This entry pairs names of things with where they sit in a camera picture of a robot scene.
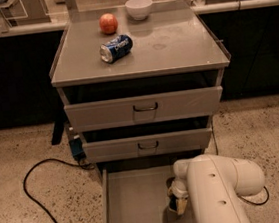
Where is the blue power adapter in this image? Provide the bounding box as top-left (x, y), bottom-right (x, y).
top-left (69, 138), bottom-right (86, 161)

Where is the blue pepsi can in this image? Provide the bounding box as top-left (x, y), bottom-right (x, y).
top-left (99, 35), bottom-right (133, 64)

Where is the black cable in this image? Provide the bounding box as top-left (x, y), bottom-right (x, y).
top-left (209, 116), bottom-right (271, 211)
top-left (19, 153), bottom-right (102, 223)

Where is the black cable on left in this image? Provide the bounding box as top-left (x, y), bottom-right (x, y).
top-left (19, 153), bottom-right (102, 223)

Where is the dark lab bench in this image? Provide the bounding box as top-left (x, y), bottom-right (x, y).
top-left (0, 30), bottom-right (63, 128)

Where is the dark green yellow sponge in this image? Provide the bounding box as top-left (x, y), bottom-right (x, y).
top-left (168, 195), bottom-right (178, 212)

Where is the grey top drawer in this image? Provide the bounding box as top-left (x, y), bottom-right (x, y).
top-left (65, 86), bottom-right (223, 132)

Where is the grey middle drawer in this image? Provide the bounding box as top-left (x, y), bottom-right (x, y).
top-left (83, 128), bottom-right (211, 163)

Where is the black cable on right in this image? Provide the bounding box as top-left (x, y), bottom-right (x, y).
top-left (209, 116), bottom-right (271, 211)

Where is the grey drawer cabinet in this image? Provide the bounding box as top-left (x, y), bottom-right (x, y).
top-left (51, 0), bottom-right (230, 171)

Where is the orange red apple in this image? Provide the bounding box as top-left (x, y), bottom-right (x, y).
top-left (99, 13), bottom-right (119, 35)

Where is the grey drawer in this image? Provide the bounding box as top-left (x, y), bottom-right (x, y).
top-left (102, 165), bottom-right (196, 223)
top-left (83, 128), bottom-right (211, 163)
top-left (65, 86), bottom-right (223, 132)

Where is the white bowl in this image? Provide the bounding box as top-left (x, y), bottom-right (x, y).
top-left (125, 0), bottom-right (153, 20)

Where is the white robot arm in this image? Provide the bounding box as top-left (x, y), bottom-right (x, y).
top-left (168, 154), bottom-right (265, 223)

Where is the grey bottom drawer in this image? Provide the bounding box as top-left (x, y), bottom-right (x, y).
top-left (102, 165), bottom-right (196, 223)

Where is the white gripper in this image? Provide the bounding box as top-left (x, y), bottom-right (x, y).
top-left (167, 178), bottom-right (189, 216)

